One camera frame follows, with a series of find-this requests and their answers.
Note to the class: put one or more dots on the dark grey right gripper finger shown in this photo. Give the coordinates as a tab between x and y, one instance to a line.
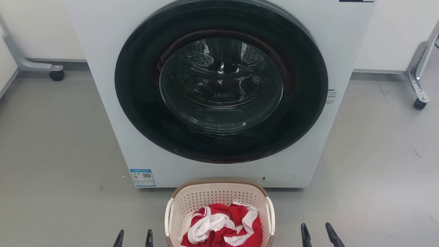
306	238
334	238

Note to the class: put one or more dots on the grey bracketed metal stand leg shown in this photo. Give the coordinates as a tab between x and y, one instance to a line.
416	75

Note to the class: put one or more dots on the blue energy label sticker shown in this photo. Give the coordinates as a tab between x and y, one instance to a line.
142	177

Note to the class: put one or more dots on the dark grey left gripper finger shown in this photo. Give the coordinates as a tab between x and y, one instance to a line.
149	240
119	240

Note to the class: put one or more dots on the grey curved metal stand leg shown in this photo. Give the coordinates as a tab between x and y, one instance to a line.
24	63

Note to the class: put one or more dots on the white front-load washing machine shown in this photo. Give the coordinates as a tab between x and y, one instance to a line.
103	85

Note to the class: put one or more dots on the dark washer control panel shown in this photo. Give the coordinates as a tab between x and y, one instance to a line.
356	0

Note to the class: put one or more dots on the black caster wheel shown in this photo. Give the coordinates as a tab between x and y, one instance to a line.
420	104
57	75

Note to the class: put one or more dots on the cream perforated laundry basket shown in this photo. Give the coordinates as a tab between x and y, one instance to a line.
219	197

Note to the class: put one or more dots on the round black glass washer door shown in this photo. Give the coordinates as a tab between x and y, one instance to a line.
137	109

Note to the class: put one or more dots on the round filter cover flap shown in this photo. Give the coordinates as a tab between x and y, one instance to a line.
281	177

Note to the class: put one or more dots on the red and white garment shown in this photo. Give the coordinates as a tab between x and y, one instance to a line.
219	238

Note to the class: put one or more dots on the small grey text sticker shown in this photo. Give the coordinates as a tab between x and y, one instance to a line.
331	96

